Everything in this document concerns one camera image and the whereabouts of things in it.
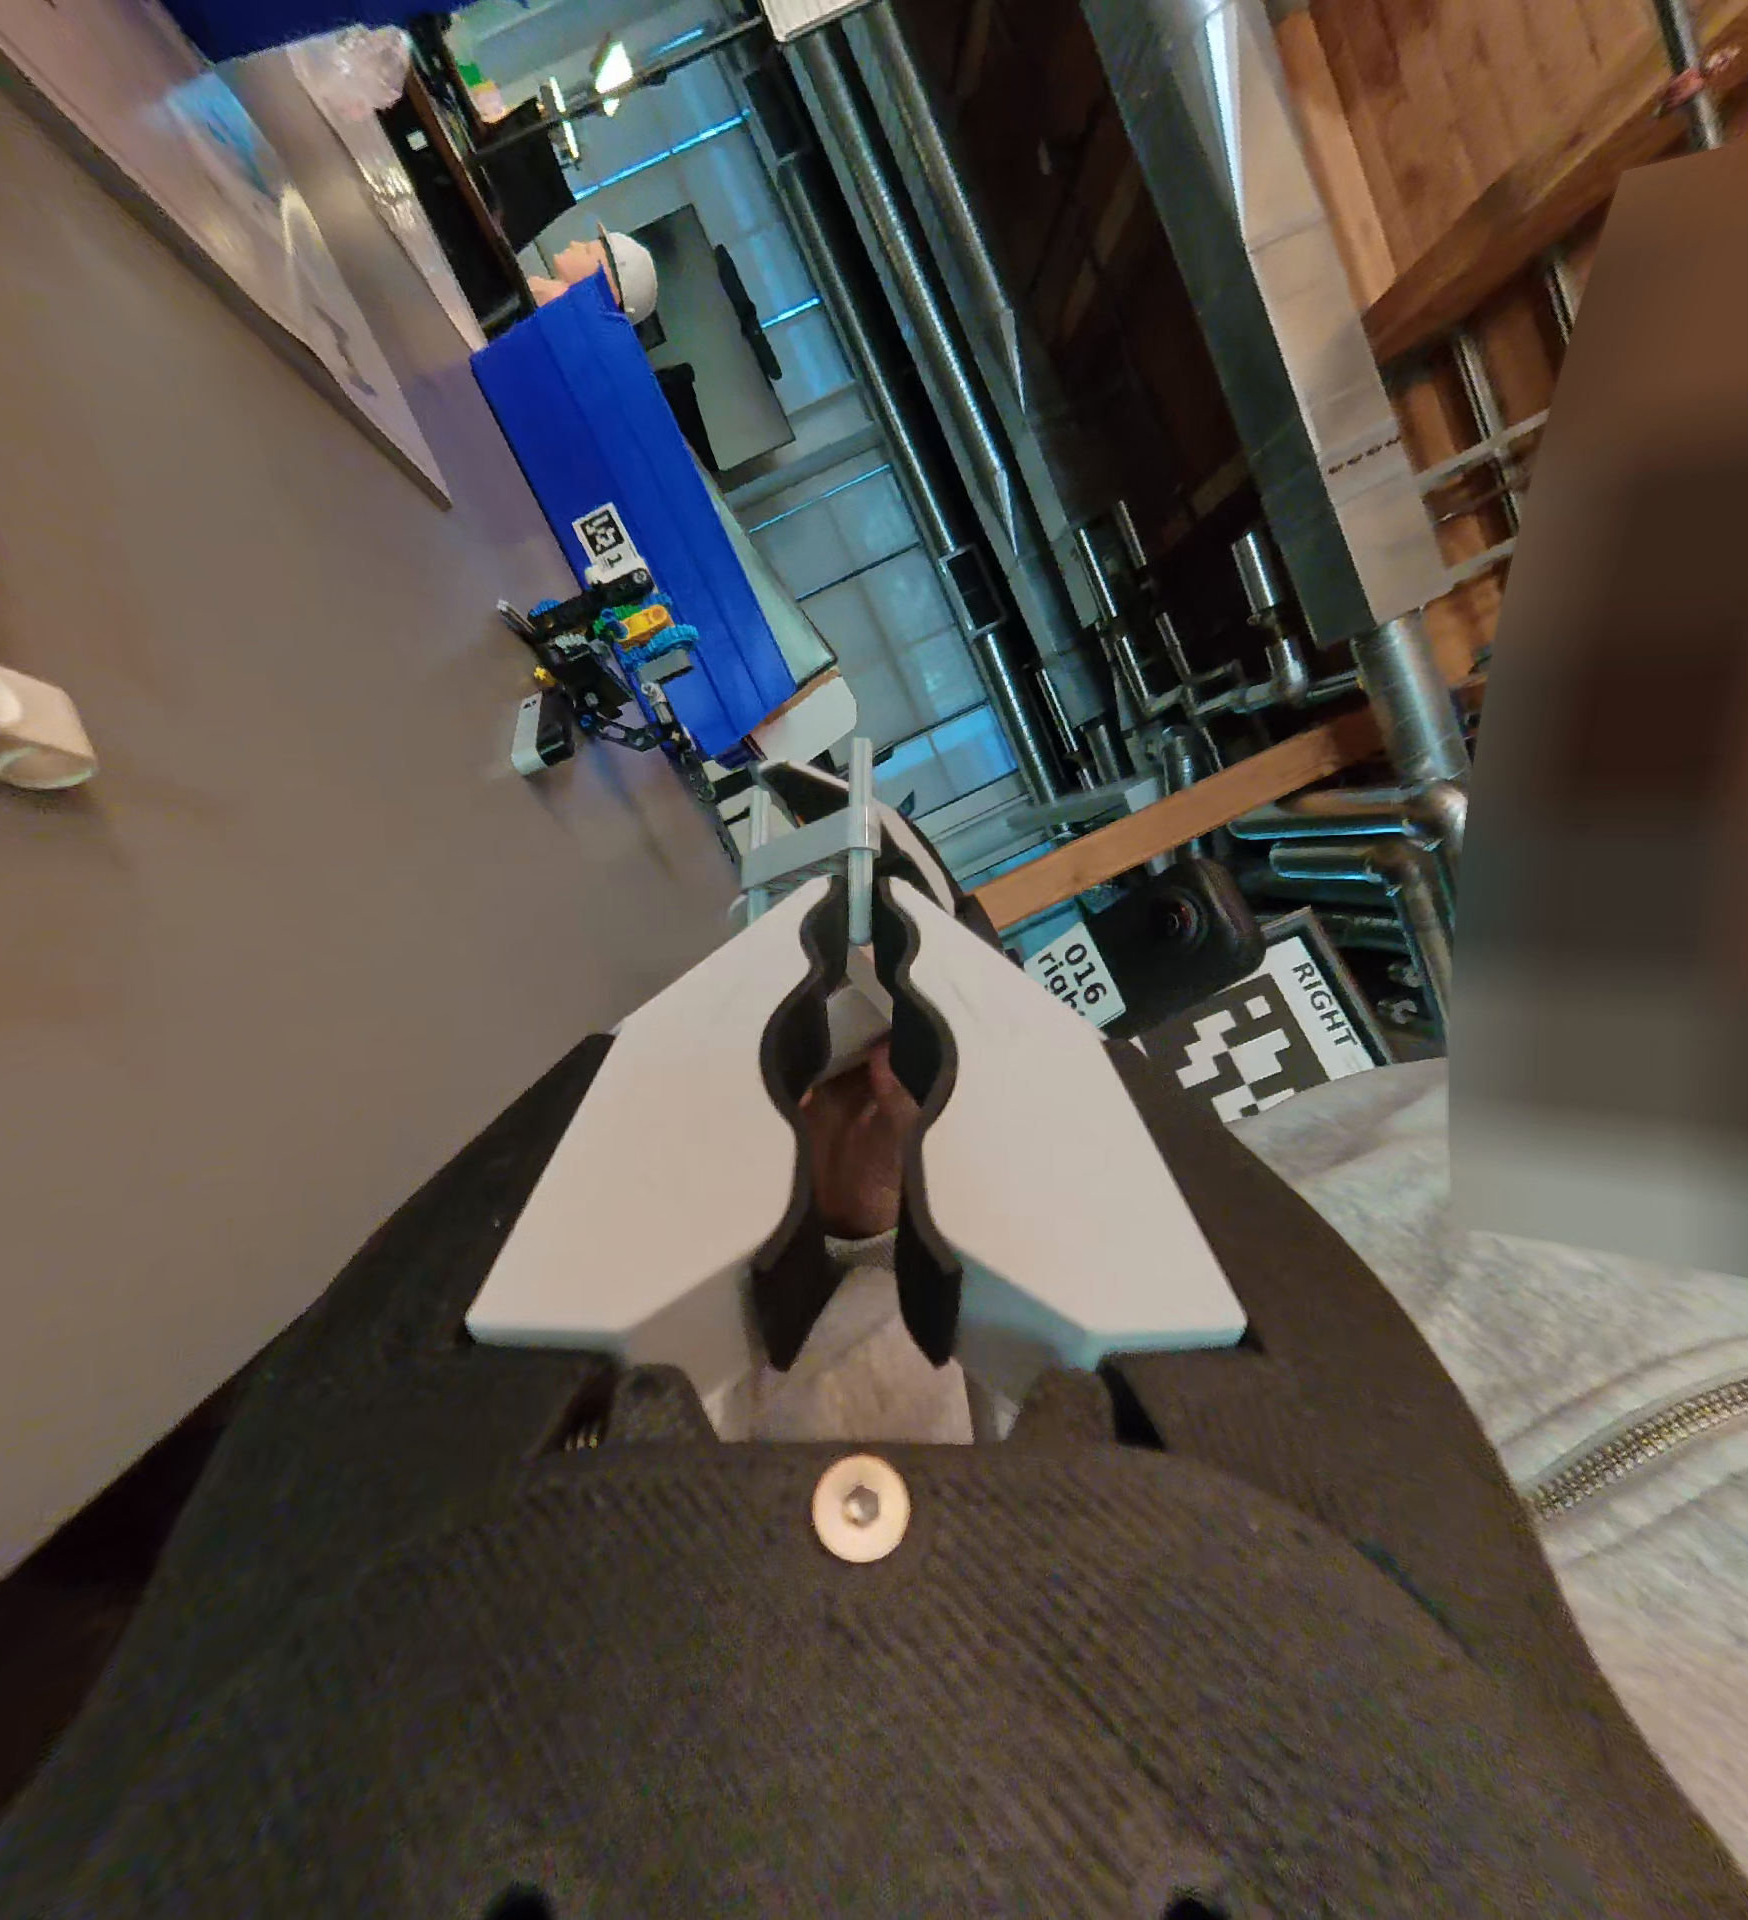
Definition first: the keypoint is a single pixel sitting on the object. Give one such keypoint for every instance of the silver ventilation duct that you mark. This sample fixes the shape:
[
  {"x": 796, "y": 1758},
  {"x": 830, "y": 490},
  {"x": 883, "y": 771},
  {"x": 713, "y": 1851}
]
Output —
[{"x": 1234, "y": 301}]

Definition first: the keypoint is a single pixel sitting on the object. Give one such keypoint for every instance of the partly built lego model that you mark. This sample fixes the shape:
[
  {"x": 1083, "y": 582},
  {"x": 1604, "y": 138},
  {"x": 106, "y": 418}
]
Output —
[{"x": 597, "y": 653}]

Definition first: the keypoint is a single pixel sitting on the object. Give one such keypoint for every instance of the grey lego piece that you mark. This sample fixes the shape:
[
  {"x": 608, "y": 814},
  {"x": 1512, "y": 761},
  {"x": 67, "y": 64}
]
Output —
[{"x": 815, "y": 865}]

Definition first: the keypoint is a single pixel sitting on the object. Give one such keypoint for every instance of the printed instruction sheet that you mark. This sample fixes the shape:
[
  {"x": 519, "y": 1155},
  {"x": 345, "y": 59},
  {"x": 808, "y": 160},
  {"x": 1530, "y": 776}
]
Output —
[{"x": 253, "y": 195}]

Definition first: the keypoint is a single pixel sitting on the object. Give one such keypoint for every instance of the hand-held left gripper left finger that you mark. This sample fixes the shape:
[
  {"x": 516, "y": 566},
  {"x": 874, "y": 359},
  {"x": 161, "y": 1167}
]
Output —
[{"x": 635, "y": 1171}]

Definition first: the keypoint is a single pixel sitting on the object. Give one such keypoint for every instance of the grey metal pipes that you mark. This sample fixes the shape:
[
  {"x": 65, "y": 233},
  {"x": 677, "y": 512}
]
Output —
[{"x": 913, "y": 375}]

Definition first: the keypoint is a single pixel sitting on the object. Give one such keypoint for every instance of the blue plastic bin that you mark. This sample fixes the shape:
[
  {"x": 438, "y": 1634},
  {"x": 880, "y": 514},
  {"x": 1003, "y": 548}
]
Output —
[{"x": 635, "y": 481}]

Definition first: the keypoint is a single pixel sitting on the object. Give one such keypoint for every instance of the wooden beam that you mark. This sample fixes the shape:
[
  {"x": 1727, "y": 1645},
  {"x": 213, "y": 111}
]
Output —
[{"x": 1205, "y": 806}]

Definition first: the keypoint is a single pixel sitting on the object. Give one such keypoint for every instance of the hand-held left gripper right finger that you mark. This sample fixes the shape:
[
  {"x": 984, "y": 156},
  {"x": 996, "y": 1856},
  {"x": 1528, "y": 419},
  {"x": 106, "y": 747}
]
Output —
[{"x": 1061, "y": 1185}]

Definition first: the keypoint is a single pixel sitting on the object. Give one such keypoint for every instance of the person's right hand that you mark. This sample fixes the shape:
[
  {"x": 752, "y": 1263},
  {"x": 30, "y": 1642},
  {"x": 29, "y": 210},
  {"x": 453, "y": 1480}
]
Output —
[{"x": 858, "y": 1146}]

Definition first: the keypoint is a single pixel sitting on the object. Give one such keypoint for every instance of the white helmet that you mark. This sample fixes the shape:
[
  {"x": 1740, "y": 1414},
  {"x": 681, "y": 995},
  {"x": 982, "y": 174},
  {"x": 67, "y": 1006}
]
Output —
[{"x": 631, "y": 270}]

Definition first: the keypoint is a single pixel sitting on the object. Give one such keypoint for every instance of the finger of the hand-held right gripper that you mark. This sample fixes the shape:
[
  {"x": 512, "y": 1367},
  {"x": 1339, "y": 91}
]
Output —
[{"x": 916, "y": 853}]

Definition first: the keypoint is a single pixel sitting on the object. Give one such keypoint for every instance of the grey monitor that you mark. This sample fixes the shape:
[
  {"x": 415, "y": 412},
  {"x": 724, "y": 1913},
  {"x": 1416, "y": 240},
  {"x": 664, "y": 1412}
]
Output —
[{"x": 717, "y": 338}]

